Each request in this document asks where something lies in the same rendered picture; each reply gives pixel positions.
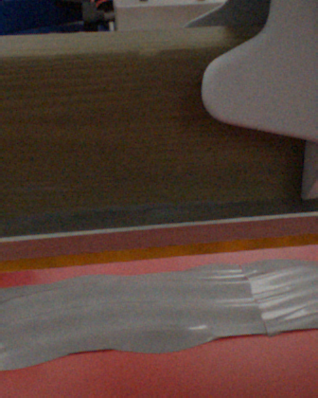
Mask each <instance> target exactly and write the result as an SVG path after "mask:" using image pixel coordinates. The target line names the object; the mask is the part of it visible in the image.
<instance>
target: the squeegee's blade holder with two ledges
mask: <svg viewBox="0 0 318 398"><path fill-rule="evenodd" d="M308 234H318V197H317V198H313V199H303V198H302V197H289V198H277V199H265V200H254V201H241V202H230V203H218V204H206V205H194V206H182V207H170V208H147V209H136V210H123V211H112V212H101V213H88V214H77V215H64V216H53V217H41V218H29V219H16V220H5V221H0V262H3V261H14V260H25V259H34V258H37V257H48V256H59V255H70V254H80V253H92V252H102V251H113V250H124V249H135V248H146V247H156V246H168V245H178V244H199V243H210V242H221V241H232V240H243V239H254V238H265V237H275V236H282V237H286V236H297V235H308Z"/></svg>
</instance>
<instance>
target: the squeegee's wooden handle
mask: <svg viewBox="0 0 318 398"><path fill-rule="evenodd" d="M265 25H266V24H251V25H232V26H230V27H192V28H171V29H151V30H130V31H109V32H88V33H67V34H49V33H47V34H27V35H6V36H0V221H5V220H16V219H29V218H41V217H53V216H64V215H77V214H88V213H101V212H112V211H123V210H136V209H147V208H170V207H182V206H194V205H206V204H218V203H230V202H241V201H254V200H265V199H277V198H289V197H301V195H300V185H301V174H302V167H303V154H304V146H305V144H306V139H303V138H298V137H293V136H285V135H281V134H276V133H271V132H266V131H262V130H258V129H253V128H248V127H243V126H239V125H235V124H230V123H222V122H220V121H218V120H216V119H215V118H213V117H212V116H211V115H210V114H209V113H208V111H207V110H206V108H205V106H204V103H203V95H202V88H203V76H204V73H205V70H206V68H207V67H208V66H209V65H210V64H211V63H212V62H213V61H214V60H215V59H217V58H218V57H219V56H221V55H223V54H225V53H227V52H228V51H230V50H232V49H234V48H236V47H237V46H239V45H242V44H244V43H245V42H247V41H249V40H251V39H253V38H254V37H256V35H257V34H258V33H259V32H260V31H261V30H262V29H263V27H265Z"/></svg>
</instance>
